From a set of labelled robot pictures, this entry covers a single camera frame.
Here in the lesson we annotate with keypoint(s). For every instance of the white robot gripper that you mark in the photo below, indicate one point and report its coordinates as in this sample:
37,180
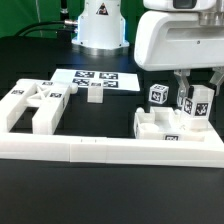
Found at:
183,35

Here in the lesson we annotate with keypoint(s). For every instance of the white chair seat block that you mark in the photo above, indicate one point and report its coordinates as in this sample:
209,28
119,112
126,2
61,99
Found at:
163,123

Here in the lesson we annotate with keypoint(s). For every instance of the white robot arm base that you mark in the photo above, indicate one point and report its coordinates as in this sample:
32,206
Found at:
101,29

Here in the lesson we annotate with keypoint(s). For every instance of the white tagged cube left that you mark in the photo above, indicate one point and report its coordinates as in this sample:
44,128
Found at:
158,93

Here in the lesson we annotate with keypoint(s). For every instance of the white marker sheet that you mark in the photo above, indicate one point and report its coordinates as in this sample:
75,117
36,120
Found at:
110,80

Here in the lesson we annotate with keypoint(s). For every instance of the black antenna post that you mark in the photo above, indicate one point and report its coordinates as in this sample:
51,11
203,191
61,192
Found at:
63,33

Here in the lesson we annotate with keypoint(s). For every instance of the white chair back frame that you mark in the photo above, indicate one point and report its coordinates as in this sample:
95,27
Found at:
50,98

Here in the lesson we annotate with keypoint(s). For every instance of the white U-shaped fixture frame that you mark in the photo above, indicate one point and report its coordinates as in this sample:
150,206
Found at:
21,143

